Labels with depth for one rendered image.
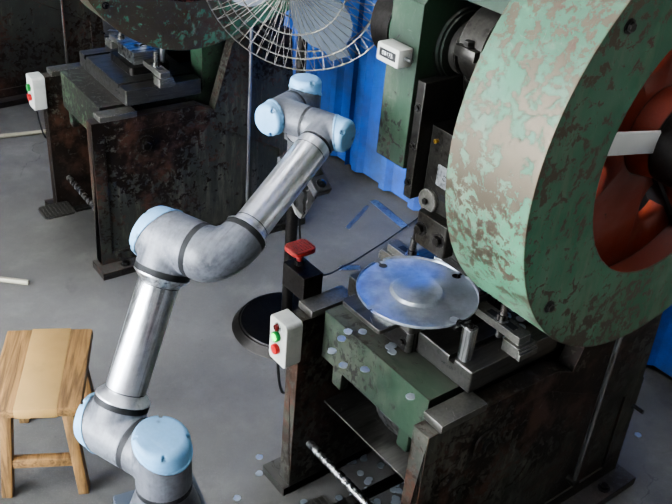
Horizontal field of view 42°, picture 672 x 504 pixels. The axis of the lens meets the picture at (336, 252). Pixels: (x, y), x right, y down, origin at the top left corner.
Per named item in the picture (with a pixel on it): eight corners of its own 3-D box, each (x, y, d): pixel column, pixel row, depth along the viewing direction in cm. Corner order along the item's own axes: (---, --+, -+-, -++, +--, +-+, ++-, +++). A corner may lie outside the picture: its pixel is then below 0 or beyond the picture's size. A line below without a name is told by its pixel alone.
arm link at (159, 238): (112, 478, 173) (193, 221, 167) (59, 446, 180) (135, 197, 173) (150, 467, 184) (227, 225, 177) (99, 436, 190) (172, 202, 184)
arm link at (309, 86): (280, 78, 196) (301, 68, 202) (278, 122, 202) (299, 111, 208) (309, 87, 193) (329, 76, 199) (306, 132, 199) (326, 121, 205)
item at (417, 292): (411, 345, 186) (411, 342, 186) (331, 279, 205) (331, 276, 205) (504, 304, 202) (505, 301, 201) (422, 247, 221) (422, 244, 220)
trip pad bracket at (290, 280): (300, 338, 227) (304, 276, 217) (280, 318, 233) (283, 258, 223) (319, 330, 230) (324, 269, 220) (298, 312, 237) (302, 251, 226)
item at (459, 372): (467, 394, 195) (472, 373, 191) (346, 294, 224) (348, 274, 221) (556, 349, 211) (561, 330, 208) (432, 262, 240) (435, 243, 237)
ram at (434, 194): (445, 268, 193) (466, 148, 177) (401, 237, 202) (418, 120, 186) (499, 247, 202) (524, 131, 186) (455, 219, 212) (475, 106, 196)
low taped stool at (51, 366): (20, 415, 268) (7, 329, 250) (100, 411, 272) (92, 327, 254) (0, 501, 240) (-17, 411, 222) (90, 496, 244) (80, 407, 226)
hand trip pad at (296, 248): (294, 279, 220) (295, 254, 216) (281, 268, 224) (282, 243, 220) (316, 272, 224) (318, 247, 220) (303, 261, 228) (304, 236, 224)
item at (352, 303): (373, 376, 196) (379, 329, 189) (336, 343, 205) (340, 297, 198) (453, 340, 210) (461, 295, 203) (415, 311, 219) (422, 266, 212)
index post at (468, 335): (464, 363, 194) (471, 329, 189) (455, 356, 196) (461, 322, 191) (473, 359, 196) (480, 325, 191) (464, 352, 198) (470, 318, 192)
